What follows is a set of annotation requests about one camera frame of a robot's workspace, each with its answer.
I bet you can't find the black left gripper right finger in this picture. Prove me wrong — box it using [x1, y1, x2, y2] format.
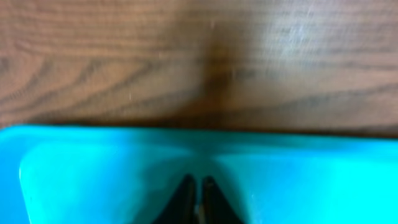
[202, 176, 243, 224]

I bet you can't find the teal plastic tray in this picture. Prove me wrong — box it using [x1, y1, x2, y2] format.
[1, 126, 397, 223]

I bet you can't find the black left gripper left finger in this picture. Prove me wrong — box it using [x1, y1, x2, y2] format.
[152, 175, 197, 224]

